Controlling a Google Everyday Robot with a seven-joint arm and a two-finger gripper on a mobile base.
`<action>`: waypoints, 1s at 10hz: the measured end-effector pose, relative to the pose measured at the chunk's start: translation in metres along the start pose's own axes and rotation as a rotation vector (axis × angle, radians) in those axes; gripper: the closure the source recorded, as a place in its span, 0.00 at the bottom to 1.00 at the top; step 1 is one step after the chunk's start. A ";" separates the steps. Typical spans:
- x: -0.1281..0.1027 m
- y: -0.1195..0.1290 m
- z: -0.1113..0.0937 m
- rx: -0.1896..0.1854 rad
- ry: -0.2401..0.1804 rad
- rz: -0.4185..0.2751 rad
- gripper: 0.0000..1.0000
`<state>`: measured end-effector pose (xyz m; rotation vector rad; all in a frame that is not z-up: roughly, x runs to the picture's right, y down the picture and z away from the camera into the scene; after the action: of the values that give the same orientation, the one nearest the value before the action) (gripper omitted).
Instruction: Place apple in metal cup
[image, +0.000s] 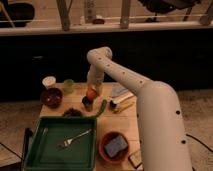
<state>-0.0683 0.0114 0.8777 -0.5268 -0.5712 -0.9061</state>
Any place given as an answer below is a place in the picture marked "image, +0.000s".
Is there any red apple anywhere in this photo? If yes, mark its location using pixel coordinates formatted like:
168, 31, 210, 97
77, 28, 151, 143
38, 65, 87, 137
86, 88, 97, 101

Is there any green plastic tray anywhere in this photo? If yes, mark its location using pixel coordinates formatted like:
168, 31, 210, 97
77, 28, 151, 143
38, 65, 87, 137
24, 117, 97, 171

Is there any green cucumber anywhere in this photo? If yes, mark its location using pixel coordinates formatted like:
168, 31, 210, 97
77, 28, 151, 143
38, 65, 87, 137
95, 99, 107, 117

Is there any small metal cup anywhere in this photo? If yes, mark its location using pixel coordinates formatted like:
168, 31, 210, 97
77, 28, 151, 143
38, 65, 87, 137
82, 97, 93, 112

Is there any blue sponge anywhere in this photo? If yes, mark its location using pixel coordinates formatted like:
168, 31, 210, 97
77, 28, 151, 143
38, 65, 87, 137
105, 135, 128, 158

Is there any dark red bowl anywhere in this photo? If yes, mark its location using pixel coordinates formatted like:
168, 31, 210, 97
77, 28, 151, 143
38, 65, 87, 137
40, 88, 63, 109

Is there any green plastic cup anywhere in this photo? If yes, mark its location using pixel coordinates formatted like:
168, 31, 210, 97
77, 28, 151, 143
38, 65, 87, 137
63, 79, 74, 93

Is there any grey cloth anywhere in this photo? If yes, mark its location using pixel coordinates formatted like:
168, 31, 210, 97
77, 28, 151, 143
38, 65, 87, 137
110, 85, 127, 97

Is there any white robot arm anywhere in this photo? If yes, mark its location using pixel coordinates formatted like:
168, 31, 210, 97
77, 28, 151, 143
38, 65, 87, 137
87, 47, 193, 171

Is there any dark brown food pile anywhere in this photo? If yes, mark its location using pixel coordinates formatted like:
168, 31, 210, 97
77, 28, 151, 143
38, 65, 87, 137
63, 108, 82, 117

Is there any silver fork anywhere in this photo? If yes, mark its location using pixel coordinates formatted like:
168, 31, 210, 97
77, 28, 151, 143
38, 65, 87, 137
59, 129, 91, 148

